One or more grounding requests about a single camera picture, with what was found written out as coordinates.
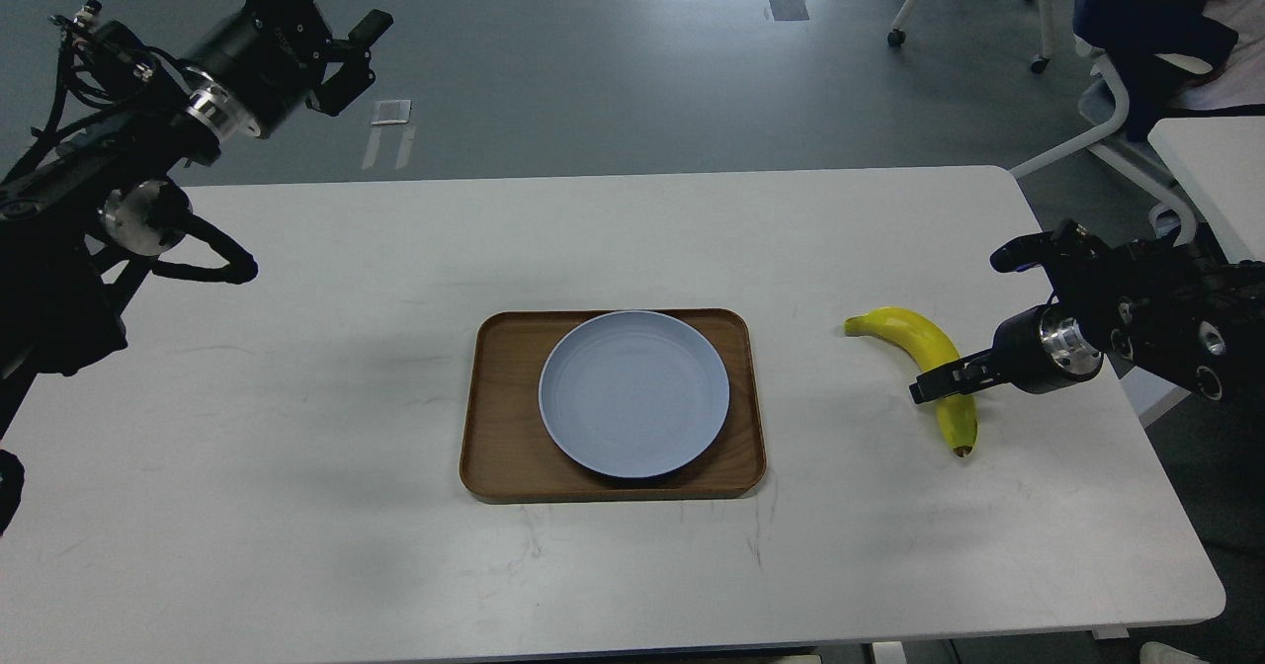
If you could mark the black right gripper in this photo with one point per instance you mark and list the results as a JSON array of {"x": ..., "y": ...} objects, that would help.
[{"x": 1039, "y": 351}]

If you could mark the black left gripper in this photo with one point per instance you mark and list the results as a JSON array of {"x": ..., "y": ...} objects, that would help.
[{"x": 272, "y": 54}]

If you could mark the yellow banana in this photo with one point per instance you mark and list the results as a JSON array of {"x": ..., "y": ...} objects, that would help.
[{"x": 929, "y": 347}]

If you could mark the light blue plate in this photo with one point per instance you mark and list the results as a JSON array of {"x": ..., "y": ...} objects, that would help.
[{"x": 633, "y": 394}]

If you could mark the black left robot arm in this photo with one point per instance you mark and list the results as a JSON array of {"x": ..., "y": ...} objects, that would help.
[{"x": 90, "y": 211}]

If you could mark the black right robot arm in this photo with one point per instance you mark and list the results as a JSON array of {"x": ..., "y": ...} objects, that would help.
[{"x": 1177, "y": 311}]

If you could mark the white floor tape marks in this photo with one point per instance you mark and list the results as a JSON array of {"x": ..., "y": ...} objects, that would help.
[{"x": 392, "y": 135}]

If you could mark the white side table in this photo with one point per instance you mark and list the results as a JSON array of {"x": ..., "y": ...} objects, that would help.
[{"x": 1220, "y": 164}]

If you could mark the seated person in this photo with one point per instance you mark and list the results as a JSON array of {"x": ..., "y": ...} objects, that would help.
[{"x": 1179, "y": 58}]

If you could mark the brown wooden tray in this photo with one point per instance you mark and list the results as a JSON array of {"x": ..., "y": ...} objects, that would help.
[{"x": 509, "y": 457}]

